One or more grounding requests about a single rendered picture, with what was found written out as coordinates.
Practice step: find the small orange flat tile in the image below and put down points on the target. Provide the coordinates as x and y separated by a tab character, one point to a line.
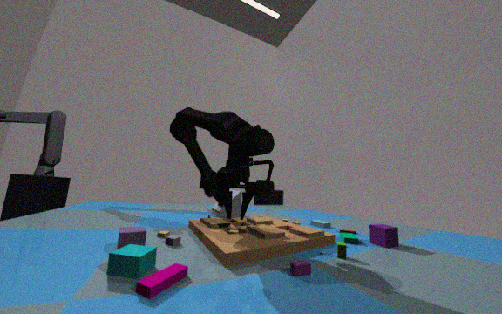
347	231

